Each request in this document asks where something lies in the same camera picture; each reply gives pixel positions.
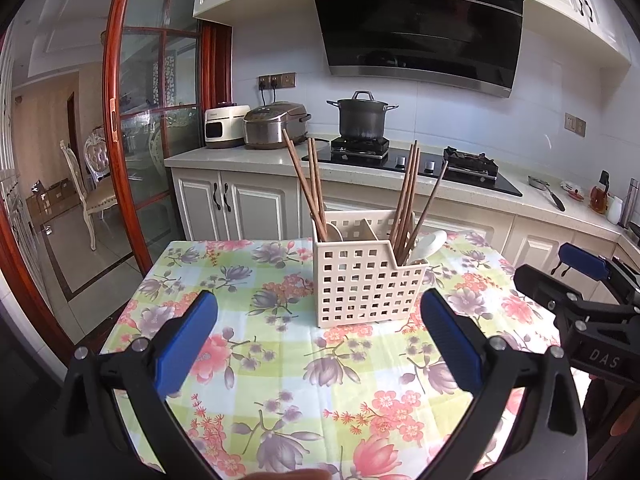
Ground red wooden door frame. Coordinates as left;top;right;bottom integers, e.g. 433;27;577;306
0;20;81;361

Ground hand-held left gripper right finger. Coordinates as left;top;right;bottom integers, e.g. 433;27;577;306
420;287;588;480

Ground silver rice cooker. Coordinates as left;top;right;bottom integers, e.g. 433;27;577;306
243;101;312;150

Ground glass sliding door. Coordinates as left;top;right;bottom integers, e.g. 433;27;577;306
101;0;234;277

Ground wall power socket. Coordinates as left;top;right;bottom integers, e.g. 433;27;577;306
258;72;297;90

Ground black range hood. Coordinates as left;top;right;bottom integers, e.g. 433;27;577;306
305;0;528;99

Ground white ornate dining chair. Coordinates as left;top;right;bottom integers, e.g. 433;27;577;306
59;139;118;252
83;129;113;183

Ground white countertop appliance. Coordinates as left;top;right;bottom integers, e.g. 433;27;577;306
203;103;251;150

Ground black gas hob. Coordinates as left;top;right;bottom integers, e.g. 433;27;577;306
315;136;524;198

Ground grey tall container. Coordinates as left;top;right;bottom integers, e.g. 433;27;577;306
621;177;640;233

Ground white plastic utensil basket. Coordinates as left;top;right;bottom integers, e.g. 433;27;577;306
311;210;430;329

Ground amber oil bottle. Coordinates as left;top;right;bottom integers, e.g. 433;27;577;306
589;170;612;216

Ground small metal ladle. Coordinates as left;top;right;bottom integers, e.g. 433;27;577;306
528;175;567;212

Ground group of wooden chopsticks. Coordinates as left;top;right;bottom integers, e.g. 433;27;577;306
281;127;449;267

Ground floral tablecloth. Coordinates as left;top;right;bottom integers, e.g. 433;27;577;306
100;230;591;480

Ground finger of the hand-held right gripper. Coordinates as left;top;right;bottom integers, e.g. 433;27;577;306
551;241;640;306
514;263;640;329

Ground brown cardboard box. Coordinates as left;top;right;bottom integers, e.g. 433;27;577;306
25;177;76;217

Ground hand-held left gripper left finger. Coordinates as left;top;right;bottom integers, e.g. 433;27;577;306
62;290;219;480

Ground person's left hand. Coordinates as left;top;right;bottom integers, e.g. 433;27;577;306
239;467;332;480

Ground grey stock pot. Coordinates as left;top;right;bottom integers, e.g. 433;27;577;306
327;90;399;141

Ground white kitchen base cabinets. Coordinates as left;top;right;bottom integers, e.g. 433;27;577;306
164;137;640;311

